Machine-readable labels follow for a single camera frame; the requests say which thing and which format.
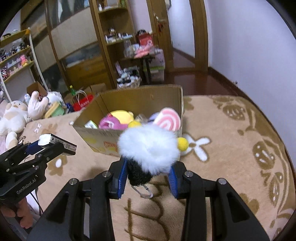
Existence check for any green tissue pack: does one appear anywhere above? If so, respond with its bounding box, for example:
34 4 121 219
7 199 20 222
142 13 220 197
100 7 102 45
84 120 98 129

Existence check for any pink bear plush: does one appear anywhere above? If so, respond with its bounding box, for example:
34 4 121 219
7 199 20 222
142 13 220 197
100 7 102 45
99 116 128 131

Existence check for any yellow dog plush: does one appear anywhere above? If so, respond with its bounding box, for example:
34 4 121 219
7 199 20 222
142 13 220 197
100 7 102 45
110 110 134 125

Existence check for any white black fluffy plush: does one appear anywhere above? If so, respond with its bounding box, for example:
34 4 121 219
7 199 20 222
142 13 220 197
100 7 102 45
117 120 189 199

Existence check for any pink swirl roll plush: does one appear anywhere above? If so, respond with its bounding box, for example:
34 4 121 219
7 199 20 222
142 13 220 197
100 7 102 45
153 108 181 132

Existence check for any white purple plush doll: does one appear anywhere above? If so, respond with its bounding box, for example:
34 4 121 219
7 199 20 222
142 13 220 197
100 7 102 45
148 112 159 123

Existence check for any left hand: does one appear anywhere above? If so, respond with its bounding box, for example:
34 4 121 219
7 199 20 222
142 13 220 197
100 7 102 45
1 197 33 229

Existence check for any cream bear plush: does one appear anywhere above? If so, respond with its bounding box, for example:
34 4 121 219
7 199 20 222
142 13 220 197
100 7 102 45
1 100 32 150

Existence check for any green yellow plush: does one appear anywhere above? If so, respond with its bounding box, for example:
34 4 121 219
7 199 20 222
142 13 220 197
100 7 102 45
44 101 65 118

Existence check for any white rabbit plush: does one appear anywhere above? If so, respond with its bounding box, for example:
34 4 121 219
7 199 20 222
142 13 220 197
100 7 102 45
25 90 65 121

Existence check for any red paper bag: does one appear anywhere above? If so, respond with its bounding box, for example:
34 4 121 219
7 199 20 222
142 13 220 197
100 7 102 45
73 90 94 111

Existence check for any green bottle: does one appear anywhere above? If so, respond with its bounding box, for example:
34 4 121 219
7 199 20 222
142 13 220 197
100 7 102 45
70 85 76 96

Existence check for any open cardboard carton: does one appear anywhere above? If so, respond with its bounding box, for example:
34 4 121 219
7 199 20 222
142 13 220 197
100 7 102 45
27 82 48 97

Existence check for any beige flower blanket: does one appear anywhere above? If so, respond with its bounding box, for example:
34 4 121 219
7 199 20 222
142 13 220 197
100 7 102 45
23 96 295 240

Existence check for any cardboard box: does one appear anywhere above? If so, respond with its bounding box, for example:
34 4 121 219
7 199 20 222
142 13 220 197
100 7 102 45
73 84 184 157

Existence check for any wicker basket with clothes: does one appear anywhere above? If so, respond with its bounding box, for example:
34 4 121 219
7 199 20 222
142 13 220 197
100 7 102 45
115 61 142 89

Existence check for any small black table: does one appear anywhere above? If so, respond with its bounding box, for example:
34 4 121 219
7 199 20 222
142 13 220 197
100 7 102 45
120 54 156 85

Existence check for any plastic storage bin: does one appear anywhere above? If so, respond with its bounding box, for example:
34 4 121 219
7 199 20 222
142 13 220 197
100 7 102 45
144 48 166 82

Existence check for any pink cloth pile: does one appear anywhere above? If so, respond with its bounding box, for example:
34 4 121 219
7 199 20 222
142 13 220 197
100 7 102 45
134 45 154 58

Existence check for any red gift bag on table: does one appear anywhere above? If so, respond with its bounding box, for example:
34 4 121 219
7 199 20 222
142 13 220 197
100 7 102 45
137 32 154 46

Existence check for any wooden shelf cabinet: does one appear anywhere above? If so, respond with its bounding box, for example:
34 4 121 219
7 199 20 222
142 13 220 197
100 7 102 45
89 0 135 88

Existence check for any wooden door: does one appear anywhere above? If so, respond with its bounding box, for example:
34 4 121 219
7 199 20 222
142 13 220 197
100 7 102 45
147 0 208 73

